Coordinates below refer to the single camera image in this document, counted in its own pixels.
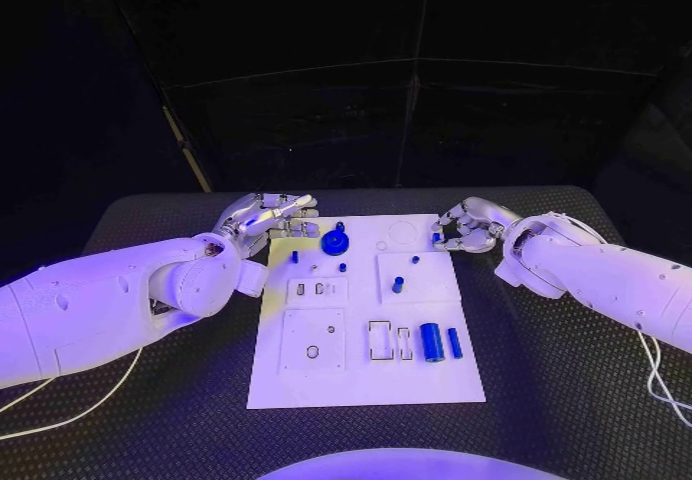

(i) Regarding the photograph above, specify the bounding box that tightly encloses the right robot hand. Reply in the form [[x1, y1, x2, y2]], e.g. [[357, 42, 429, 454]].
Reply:
[[430, 196, 525, 254]]

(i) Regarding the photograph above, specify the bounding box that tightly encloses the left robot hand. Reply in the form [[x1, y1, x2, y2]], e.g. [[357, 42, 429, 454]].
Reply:
[[213, 192, 322, 260]]

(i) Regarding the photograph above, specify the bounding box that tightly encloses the white task board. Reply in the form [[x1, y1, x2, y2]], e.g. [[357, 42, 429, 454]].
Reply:
[[246, 213, 488, 410]]

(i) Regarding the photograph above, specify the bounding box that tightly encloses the blue gear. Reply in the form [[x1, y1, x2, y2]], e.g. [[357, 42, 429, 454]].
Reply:
[[321, 229, 352, 257]]

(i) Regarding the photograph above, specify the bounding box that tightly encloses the large blue cylinder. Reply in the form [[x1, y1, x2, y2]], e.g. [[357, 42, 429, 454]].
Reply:
[[420, 322, 448, 364]]

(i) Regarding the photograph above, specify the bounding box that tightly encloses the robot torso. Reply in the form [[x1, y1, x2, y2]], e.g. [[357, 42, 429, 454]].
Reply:
[[257, 448, 569, 480]]

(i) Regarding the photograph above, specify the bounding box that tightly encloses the white cable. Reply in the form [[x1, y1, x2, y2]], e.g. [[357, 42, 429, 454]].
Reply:
[[636, 329, 692, 428], [0, 376, 58, 413], [0, 346, 146, 441]]

